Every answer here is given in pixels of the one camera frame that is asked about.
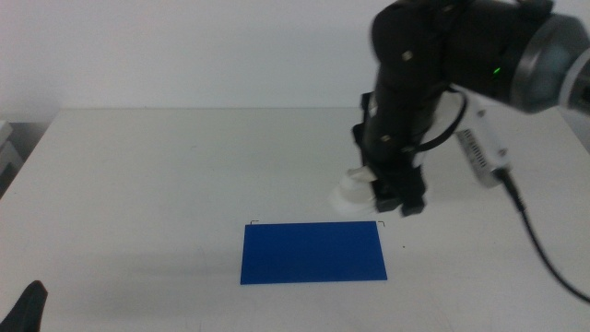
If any blue rectangular mat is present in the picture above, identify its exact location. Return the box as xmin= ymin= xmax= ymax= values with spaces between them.
xmin=239 ymin=220 xmax=389 ymax=286

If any black looped gripper cable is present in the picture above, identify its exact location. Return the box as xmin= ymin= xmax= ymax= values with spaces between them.
xmin=401 ymin=85 xmax=469 ymax=155

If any white silver wrist camera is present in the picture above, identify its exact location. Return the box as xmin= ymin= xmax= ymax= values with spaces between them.
xmin=453 ymin=90 xmax=513 ymax=189

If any black camera cable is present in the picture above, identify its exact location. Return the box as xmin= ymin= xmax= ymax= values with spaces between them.
xmin=496 ymin=168 xmax=590 ymax=306

